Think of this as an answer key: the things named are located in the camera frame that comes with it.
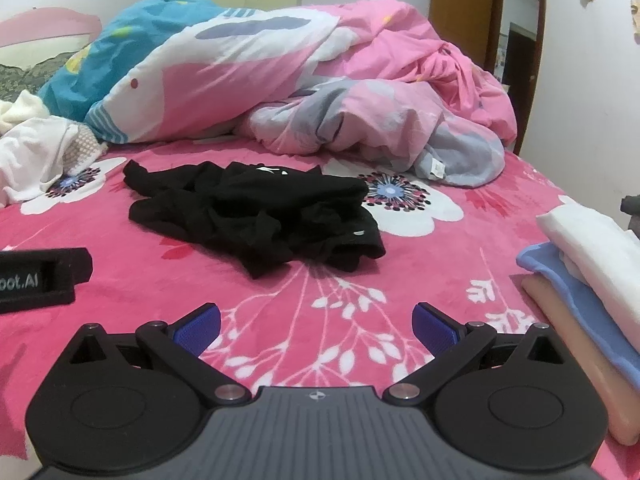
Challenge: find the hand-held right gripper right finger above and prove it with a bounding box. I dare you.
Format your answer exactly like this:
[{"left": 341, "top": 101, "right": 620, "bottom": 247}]
[{"left": 384, "top": 302, "right": 576, "bottom": 407}]

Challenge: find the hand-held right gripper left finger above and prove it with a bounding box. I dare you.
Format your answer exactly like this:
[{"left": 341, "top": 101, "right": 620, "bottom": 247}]
[{"left": 66, "top": 304, "right": 252, "bottom": 407}]

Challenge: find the black t-shirt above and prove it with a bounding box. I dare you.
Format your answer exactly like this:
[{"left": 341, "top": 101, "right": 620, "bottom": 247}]
[{"left": 122, "top": 160, "right": 387, "bottom": 280}]

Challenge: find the stack of folded clothes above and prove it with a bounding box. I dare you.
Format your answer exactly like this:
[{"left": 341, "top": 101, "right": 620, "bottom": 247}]
[{"left": 536, "top": 205, "right": 640, "bottom": 353}]

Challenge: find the pink floral blanket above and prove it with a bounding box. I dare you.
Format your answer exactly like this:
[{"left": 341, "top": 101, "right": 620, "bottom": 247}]
[{"left": 0, "top": 137, "right": 640, "bottom": 480}]

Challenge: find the white knit garment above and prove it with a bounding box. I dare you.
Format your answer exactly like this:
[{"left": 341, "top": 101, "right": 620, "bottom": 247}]
[{"left": 0, "top": 117, "right": 107, "bottom": 207}]

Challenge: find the folded blue cloth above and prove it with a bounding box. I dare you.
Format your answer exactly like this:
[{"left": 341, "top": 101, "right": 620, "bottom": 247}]
[{"left": 516, "top": 242, "right": 640, "bottom": 391}]

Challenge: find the folded beige cloth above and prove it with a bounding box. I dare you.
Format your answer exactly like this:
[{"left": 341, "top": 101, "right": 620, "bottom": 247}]
[{"left": 521, "top": 276, "right": 640, "bottom": 447}]

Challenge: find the cream fluffy cloth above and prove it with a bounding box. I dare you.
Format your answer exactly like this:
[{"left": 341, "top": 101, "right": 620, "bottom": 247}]
[{"left": 0, "top": 91, "right": 48, "bottom": 136}]

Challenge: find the landscape print pillow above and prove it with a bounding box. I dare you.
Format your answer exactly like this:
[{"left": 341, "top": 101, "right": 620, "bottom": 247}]
[{"left": 0, "top": 42, "right": 83, "bottom": 106}]

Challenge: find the dark grey cloth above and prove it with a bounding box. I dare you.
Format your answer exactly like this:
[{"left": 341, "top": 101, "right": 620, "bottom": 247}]
[{"left": 620, "top": 195, "right": 640, "bottom": 233}]

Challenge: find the pink headboard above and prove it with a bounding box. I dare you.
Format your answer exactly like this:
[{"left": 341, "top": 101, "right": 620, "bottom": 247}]
[{"left": 0, "top": 7, "right": 103, "bottom": 61}]

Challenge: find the pink patterned quilt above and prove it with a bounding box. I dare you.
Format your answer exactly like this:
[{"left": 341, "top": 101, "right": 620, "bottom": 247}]
[{"left": 37, "top": 0, "right": 518, "bottom": 188}]

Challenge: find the wooden door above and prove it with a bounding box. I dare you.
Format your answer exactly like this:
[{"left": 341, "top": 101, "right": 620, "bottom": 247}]
[{"left": 430, "top": 0, "right": 548, "bottom": 91}]

